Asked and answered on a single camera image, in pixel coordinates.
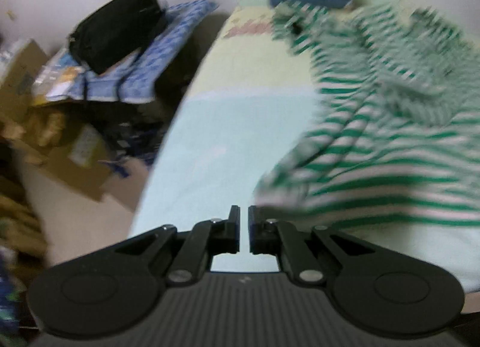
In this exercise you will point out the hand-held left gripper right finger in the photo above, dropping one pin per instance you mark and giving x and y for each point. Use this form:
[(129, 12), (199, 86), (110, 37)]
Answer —
[(252, 227)]

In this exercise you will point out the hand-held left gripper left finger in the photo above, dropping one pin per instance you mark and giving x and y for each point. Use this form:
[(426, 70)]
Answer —
[(235, 227)]

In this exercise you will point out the green white striped shirt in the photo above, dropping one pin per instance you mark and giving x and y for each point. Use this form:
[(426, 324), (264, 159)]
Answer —
[(382, 136)]

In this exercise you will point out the printed yellow green blanket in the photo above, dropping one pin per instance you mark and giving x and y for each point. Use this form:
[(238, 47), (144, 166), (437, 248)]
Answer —
[(232, 136)]

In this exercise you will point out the large flat cardboard box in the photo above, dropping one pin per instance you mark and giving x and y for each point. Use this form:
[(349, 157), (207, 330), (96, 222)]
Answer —
[(78, 166)]

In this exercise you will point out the blue checkered cloth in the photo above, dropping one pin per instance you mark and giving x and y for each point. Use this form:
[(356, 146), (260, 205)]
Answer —
[(157, 54)]

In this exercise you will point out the black bag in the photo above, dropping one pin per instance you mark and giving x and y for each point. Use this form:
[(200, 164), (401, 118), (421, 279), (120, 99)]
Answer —
[(112, 27)]

